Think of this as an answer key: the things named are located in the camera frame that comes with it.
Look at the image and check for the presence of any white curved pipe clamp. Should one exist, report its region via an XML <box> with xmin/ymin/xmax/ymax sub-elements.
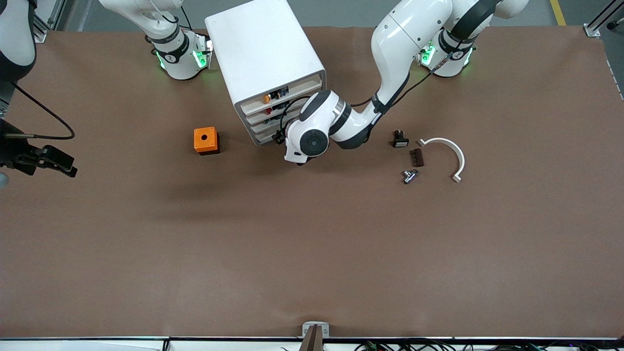
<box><xmin>418</xmin><ymin>137</ymin><xmax>465</xmax><ymax>183</ymax></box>

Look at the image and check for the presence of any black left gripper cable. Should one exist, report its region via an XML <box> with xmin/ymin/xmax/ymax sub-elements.
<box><xmin>279</xmin><ymin>97</ymin><xmax>312</xmax><ymax>135</ymax></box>

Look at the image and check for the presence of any orange push button switch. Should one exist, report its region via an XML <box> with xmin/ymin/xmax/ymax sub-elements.
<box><xmin>263</xmin><ymin>86</ymin><xmax>291</xmax><ymax>104</ymax></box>

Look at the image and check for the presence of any orange button enclosure box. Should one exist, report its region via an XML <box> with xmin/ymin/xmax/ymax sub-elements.
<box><xmin>194</xmin><ymin>127</ymin><xmax>220</xmax><ymax>156</ymax></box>

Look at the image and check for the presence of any aluminium frame profile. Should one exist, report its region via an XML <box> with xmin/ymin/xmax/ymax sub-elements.
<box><xmin>584</xmin><ymin>0</ymin><xmax>624</xmax><ymax>39</ymax></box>
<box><xmin>32</xmin><ymin>0</ymin><xmax>66</xmax><ymax>43</ymax></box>

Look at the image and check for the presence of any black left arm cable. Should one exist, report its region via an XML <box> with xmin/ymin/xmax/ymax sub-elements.
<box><xmin>350</xmin><ymin>49</ymin><xmax>456</xmax><ymax>109</ymax></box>

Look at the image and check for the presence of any grey metal bracket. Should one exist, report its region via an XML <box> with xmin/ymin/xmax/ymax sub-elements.
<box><xmin>302</xmin><ymin>322</ymin><xmax>330</xmax><ymax>338</ymax></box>

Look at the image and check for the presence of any brown post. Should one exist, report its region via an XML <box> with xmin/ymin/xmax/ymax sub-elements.
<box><xmin>298</xmin><ymin>326</ymin><xmax>325</xmax><ymax>351</ymax></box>

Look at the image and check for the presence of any tangled black cable bundle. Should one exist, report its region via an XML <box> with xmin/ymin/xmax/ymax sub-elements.
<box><xmin>353</xmin><ymin>338</ymin><xmax>624</xmax><ymax>351</ymax></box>

